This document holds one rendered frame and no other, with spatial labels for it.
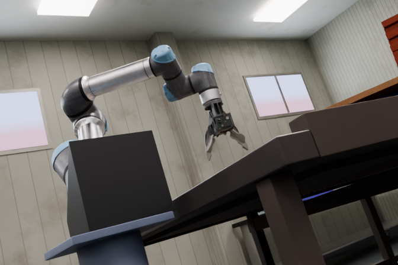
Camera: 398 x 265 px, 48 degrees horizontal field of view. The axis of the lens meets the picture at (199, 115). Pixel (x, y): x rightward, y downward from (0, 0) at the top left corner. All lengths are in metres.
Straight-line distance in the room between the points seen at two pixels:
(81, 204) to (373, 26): 7.31
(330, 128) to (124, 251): 0.58
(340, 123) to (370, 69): 7.19
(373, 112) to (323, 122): 0.15
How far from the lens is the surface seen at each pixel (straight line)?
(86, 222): 1.14
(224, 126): 1.57
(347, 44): 8.41
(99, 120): 1.74
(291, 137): 0.88
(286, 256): 0.95
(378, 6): 8.11
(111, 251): 1.17
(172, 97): 1.66
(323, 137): 0.93
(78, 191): 1.16
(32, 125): 5.65
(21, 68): 5.97
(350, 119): 0.99
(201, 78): 1.64
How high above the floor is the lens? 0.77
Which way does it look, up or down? 15 degrees up
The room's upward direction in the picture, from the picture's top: 18 degrees counter-clockwise
